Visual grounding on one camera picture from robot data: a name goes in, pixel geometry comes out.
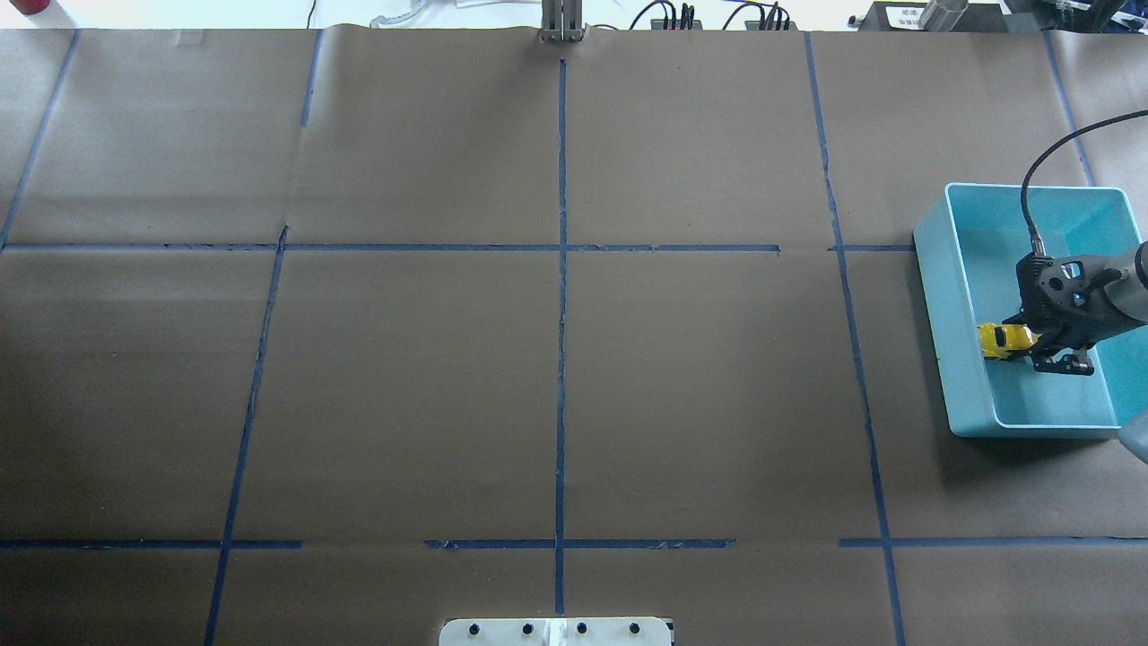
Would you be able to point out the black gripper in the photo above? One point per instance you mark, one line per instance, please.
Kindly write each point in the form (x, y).
(1069, 328)

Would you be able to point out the yellow beetle toy car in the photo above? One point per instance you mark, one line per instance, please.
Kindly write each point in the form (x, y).
(1004, 341)

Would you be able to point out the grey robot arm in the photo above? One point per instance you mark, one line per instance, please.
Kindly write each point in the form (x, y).
(1126, 296)

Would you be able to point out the light blue plastic bin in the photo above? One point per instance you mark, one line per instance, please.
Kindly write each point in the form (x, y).
(968, 247)

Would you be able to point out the steel cylinder weight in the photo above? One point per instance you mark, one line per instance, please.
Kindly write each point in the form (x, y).
(941, 16)

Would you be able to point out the black power strip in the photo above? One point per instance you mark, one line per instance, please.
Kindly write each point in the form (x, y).
(752, 16)

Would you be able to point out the red fire extinguisher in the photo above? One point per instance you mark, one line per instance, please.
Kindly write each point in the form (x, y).
(30, 7)

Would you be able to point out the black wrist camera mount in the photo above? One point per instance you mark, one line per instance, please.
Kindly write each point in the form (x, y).
(1073, 281)

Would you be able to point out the aluminium frame post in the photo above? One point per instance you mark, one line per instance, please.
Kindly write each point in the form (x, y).
(562, 21)

